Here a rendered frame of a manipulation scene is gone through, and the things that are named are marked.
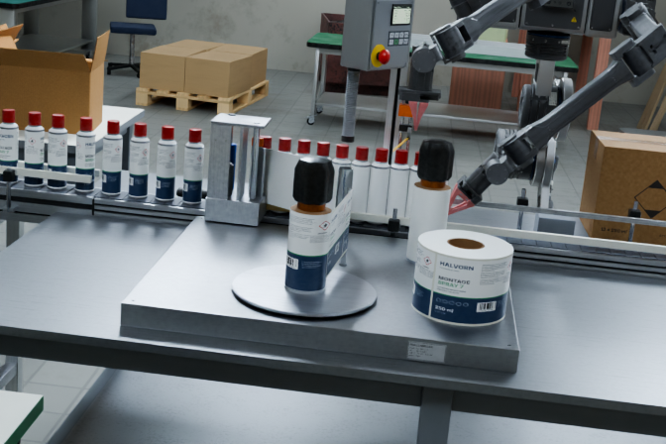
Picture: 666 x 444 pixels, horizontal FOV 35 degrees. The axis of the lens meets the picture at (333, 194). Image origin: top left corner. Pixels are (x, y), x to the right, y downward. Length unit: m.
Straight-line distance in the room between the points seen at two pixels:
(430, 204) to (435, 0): 8.97
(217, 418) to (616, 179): 1.33
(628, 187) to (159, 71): 6.38
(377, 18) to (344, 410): 1.22
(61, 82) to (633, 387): 2.63
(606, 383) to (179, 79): 7.08
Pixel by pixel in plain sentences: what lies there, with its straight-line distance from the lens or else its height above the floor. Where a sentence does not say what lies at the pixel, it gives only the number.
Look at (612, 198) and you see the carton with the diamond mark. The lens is 3.06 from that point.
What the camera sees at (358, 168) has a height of 1.03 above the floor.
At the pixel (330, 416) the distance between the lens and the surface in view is 3.26.
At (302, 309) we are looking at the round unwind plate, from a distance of 2.18.
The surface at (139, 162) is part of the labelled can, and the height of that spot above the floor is 0.98.
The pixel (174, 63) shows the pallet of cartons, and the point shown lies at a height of 0.37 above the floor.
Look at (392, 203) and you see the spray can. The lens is 2.83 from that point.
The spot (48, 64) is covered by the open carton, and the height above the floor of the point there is 1.04.
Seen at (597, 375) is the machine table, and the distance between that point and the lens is 2.22.
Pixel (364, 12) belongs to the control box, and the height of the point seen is 1.43.
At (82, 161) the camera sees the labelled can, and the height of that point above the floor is 0.97.
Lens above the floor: 1.67
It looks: 15 degrees down
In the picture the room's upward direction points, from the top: 5 degrees clockwise
